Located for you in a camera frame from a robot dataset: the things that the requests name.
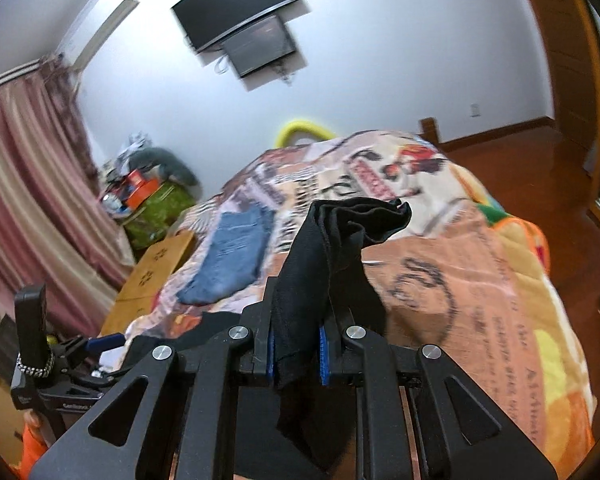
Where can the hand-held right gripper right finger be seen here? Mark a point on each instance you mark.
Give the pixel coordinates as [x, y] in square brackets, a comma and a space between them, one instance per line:
[325, 360]

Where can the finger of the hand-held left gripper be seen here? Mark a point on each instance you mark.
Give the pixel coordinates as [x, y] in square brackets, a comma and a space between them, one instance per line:
[105, 342]
[87, 377]

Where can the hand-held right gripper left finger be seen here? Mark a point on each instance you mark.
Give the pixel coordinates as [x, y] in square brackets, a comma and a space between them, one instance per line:
[271, 360]

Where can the black pants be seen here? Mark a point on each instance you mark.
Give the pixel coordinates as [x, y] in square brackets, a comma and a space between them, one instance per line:
[320, 270]

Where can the dark crate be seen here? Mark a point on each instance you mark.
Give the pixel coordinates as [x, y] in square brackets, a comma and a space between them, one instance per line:
[2, 345]

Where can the flat cardboard box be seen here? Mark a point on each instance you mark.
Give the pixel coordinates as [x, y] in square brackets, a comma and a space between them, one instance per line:
[150, 270]

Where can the orange cloth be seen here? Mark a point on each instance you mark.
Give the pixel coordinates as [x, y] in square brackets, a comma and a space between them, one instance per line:
[32, 445]

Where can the folded blue jeans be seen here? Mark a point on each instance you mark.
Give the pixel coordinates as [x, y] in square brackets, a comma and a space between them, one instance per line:
[230, 260]

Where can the green patterned box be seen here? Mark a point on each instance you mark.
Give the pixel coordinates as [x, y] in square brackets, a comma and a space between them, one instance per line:
[157, 215]

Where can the orange box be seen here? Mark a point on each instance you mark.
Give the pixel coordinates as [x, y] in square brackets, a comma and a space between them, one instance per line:
[142, 192]

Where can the printed blanket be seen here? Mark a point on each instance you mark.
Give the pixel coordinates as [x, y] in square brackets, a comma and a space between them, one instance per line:
[455, 270]

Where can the striped pink curtain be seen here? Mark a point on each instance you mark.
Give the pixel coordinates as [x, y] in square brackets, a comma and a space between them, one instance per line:
[30, 170]

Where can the grey plush toy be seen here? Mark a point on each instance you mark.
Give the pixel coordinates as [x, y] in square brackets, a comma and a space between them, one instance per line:
[165, 157]

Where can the pile of clothes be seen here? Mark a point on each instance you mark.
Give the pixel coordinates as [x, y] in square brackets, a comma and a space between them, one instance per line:
[132, 147]

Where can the yellow foam tube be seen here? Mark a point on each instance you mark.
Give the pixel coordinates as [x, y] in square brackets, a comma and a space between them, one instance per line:
[292, 127]

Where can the white air conditioner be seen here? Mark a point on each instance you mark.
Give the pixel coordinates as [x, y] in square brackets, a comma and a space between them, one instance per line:
[100, 30]

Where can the wooden door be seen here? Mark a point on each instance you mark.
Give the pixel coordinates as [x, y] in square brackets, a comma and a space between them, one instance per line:
[555, 35]

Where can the wooden bed post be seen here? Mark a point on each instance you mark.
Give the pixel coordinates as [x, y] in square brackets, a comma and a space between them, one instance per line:
[429, 132]

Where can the curtain rail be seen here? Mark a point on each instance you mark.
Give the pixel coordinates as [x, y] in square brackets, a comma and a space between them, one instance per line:
[5, 79]

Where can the white wall socket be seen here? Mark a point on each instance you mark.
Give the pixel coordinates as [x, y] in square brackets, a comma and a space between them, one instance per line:
[475, 110]

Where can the small black wall screen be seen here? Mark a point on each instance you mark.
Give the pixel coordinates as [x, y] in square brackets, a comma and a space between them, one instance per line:
[260, 45]

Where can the black wall television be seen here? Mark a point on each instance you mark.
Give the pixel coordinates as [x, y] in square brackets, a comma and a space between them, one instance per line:
[230, 0]

